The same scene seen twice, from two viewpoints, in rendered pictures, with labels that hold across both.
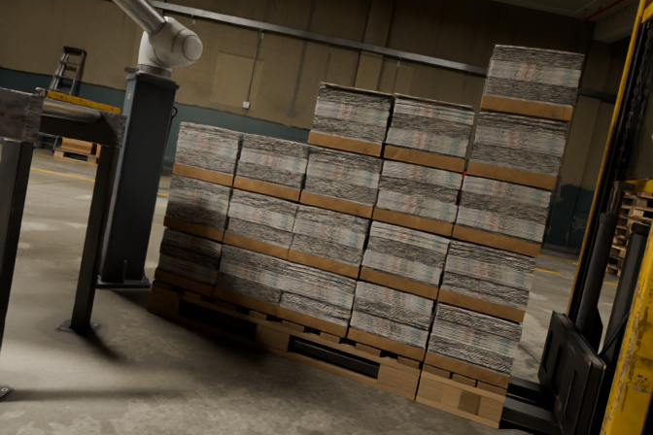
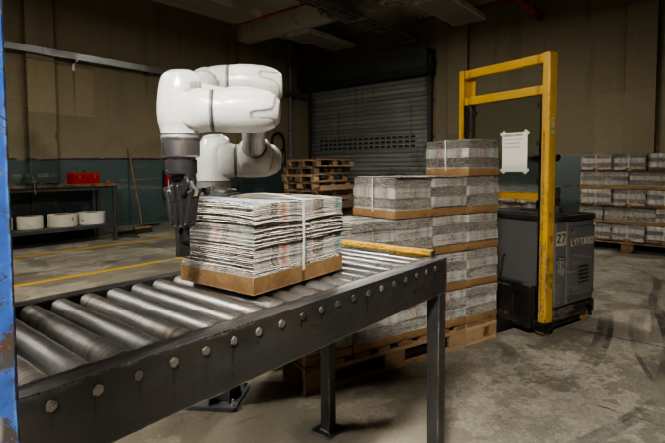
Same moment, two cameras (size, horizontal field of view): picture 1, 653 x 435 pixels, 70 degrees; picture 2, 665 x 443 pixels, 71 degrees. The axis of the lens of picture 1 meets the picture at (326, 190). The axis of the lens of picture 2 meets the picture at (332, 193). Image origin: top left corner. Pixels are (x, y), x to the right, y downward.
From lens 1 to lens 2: 230 cm
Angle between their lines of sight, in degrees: 49
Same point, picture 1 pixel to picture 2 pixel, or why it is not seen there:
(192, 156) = not seen: hidden behind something
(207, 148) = not seen: hidden behind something
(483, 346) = (485, 300)
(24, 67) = not seen: outside the picture
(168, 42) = (270, 160)
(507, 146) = (480, 193)
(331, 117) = (404, 198)
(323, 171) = (404, 234)
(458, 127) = (460, 188)
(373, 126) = (426, 198)
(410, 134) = (443, 198)
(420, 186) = (450, 227)
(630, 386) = (548, 288)
